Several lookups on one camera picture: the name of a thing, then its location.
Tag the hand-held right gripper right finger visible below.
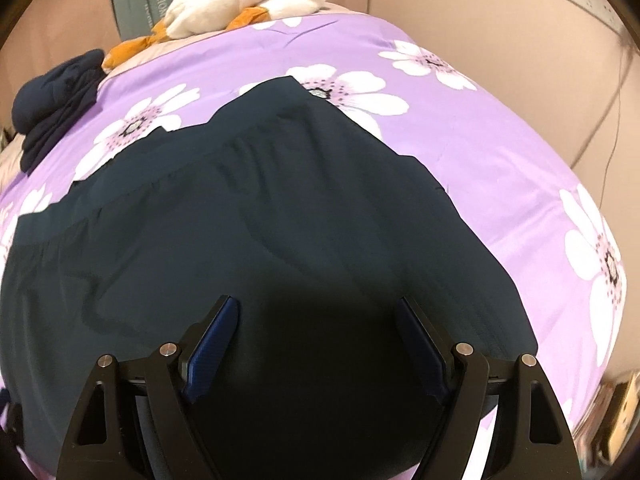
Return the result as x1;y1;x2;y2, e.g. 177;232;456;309
395;296;581;480

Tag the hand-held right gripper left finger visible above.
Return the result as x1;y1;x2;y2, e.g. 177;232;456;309
57;296;241;480

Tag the navy zip jacket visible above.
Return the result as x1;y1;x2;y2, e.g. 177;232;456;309
0;75;541;480

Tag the folded navy clothes stack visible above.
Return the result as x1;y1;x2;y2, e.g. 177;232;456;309
12;49;108;173

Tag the blurred beige object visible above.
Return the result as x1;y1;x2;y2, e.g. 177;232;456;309
575;375;633;466

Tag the purple floral bedsheet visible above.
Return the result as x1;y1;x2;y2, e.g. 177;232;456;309
0;10;628;480

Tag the grey-pink quilt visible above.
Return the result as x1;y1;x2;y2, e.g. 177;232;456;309
0;2;346;196

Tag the white plush goose toy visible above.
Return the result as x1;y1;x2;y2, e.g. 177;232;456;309
102;0;331;71

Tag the thin wall cable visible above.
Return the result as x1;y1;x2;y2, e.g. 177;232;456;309
570;22;632;203

